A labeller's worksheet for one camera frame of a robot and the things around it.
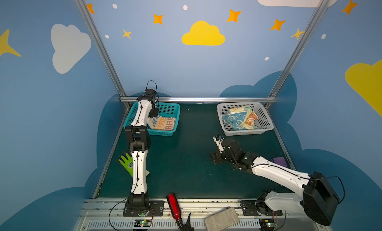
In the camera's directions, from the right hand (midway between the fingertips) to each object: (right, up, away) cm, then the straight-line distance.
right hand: (217, 149), depth 85 cm
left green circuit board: (-38, -33, -14) cm, 53 cm away
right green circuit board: (+22, -34, -13) cm, 43 cm away
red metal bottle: (-23, -26, -12) cm, 37 cm away
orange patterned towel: (+29, +19, +22) cm, 41 cm away
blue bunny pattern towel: (+16, +17, +19) cm, 30 cm away
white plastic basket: (+37, +14, +20) cm, 44 cm away
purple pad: (+40, -9, +6) cm, 41 cm away
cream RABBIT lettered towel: (-37, +14, +23) cm, 46 cm away
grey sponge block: (0, -31, -16) cm, 35 cm away
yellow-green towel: (+26, +25, +23) cm, 42 cm away
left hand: (-44, +21, +20) cm, 52 cm away
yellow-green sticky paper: (-41, -14, +2) cm, 44 cm away
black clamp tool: (-17, -33, -16) cm, 41 cm away
